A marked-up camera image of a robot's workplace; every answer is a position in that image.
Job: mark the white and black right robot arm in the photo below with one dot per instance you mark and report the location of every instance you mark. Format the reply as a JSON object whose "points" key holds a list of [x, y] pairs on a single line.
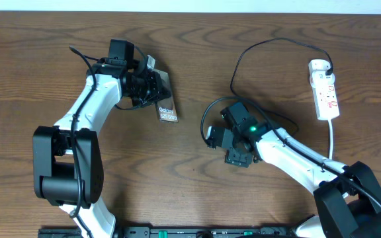
{"points": [[347, 197]]}

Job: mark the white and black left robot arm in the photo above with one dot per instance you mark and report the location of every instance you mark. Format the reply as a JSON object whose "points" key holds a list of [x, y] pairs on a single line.
{"points": [[67, 164]]}

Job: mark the white power strip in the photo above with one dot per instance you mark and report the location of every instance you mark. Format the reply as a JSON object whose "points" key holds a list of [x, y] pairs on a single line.
{"points": [[325, 98]]}

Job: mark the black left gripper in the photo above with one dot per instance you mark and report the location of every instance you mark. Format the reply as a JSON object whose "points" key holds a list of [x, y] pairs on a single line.
{"points": [[158, 88]]}

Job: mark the white USB charger plug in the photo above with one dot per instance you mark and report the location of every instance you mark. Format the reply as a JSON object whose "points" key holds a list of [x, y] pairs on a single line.
{"points": [[320, 65]]}

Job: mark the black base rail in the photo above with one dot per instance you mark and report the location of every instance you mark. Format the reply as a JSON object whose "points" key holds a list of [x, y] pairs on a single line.
{"points": [[147, 232]]}

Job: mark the bronze Galaxy smartphone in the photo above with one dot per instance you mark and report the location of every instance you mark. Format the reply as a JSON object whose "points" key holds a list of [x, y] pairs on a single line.
{"points": [[166, 111]]}

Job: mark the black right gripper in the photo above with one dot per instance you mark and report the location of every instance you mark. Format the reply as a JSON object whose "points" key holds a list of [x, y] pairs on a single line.
{"points": [[233, 158]]}

